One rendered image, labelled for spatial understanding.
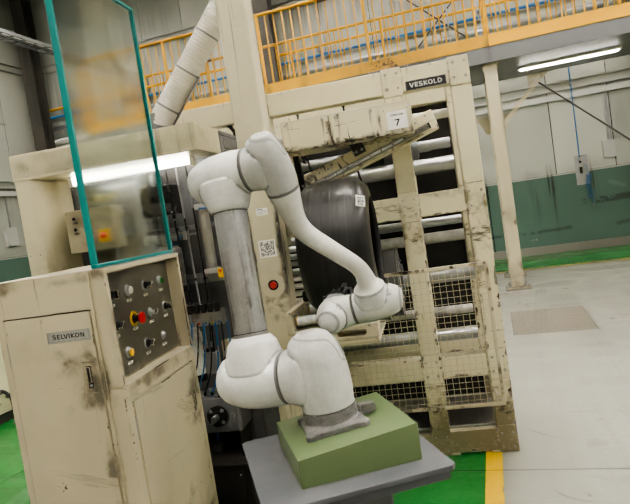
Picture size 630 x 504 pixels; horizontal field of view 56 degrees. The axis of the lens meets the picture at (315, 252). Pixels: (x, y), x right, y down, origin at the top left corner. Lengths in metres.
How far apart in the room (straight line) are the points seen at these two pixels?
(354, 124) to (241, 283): 1.25
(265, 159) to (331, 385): 0.65
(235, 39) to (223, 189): 1.06
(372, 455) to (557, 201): 10.29
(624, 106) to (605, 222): 2.06
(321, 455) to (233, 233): 0.66
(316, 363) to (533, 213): 10.21
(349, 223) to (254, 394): 0.86
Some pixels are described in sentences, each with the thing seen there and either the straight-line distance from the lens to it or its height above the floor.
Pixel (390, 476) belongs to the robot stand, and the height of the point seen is 0.65.
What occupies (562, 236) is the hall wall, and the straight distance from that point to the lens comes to 11.72.
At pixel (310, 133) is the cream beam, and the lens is 2.78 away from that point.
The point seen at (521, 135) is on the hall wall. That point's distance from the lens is 11.75.
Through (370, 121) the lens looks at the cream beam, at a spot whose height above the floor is 1.71.
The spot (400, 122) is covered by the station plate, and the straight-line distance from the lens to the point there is 2.73.
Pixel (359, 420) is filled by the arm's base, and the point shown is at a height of 0.76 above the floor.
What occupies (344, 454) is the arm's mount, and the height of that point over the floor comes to 0.71.
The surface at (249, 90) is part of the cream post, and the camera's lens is 2.60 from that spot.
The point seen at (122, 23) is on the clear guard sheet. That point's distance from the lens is 2.44.
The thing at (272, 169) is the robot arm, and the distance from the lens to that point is 1.70.
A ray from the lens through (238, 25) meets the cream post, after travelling 2.67.
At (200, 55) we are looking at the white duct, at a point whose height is 2.17.
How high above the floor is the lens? 1.33
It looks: 3 degrees down
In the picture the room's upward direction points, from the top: 9 degrees counter-clockwise
